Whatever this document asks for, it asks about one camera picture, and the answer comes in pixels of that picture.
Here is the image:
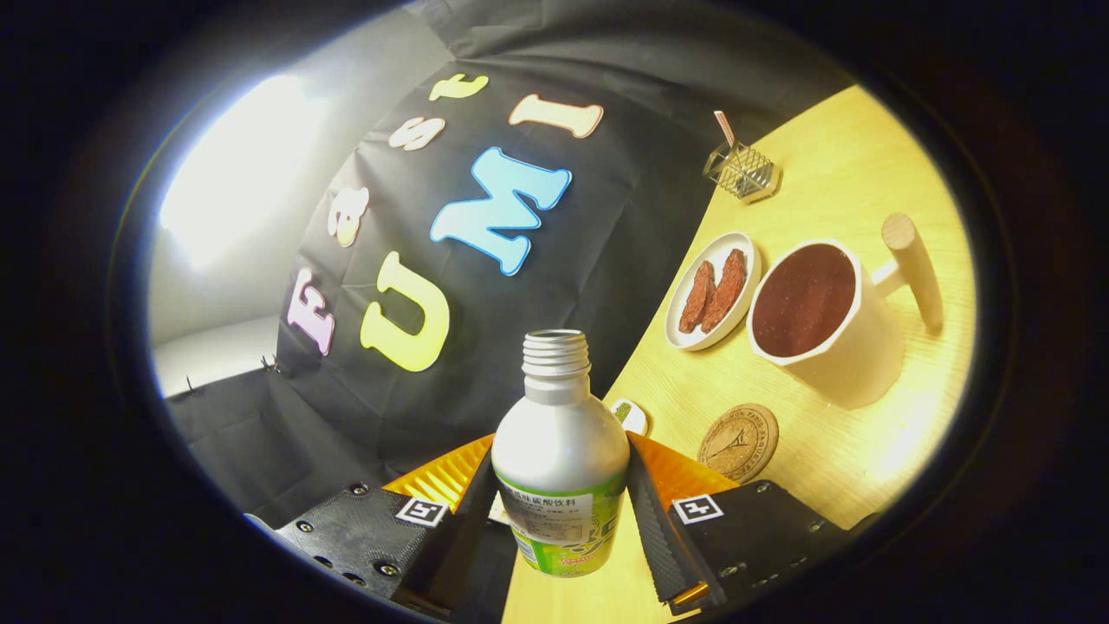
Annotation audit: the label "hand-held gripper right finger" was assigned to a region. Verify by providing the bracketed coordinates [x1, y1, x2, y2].
[626, 432, 876, 616]

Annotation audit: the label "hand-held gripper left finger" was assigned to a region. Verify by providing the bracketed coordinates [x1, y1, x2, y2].
[277, 433, 521, 621]

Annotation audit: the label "round cork coaster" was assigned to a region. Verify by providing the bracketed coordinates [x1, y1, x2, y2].
[697, 403, 780, 484]

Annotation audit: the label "silver bottle with green label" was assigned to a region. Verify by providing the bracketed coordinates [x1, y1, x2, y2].
[490, 329, 632, 579]

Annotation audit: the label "white cup with wooden handle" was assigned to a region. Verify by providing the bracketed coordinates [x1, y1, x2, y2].
[747, 213, 945, 410]

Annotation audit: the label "white divided dish with beans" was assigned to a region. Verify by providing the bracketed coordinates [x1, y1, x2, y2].
[609, 398, 649, 436]

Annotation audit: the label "brown food piece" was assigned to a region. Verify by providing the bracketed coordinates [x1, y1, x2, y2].
[678, 260, 717, 335]
[700, 249, 749, 335]

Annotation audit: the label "white oval plate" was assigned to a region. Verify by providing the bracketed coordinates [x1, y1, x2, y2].
[665, 231, 762, 352]

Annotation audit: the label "wooden table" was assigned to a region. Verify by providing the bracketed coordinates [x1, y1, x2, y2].
[503, 84, 978, 624]

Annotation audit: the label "wire basket holder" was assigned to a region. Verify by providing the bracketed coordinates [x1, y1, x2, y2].
[703, 141, 782, 205]

